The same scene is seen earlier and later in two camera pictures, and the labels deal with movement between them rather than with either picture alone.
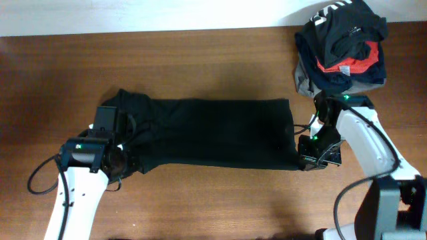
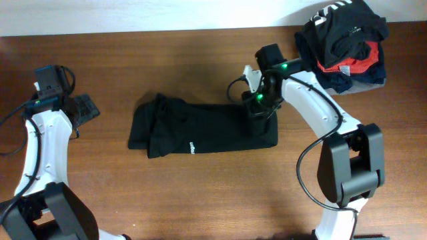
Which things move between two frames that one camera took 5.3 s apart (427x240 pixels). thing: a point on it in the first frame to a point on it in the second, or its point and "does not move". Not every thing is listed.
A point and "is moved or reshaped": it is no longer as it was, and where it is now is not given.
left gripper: x=128 y=151 to x=88 y=109
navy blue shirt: x=335 y=81 does not move
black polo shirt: x=217 y=133 is moved or reshaped
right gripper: x=309 y=161 to x=251 y=109
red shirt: x=351 y=65 does not move
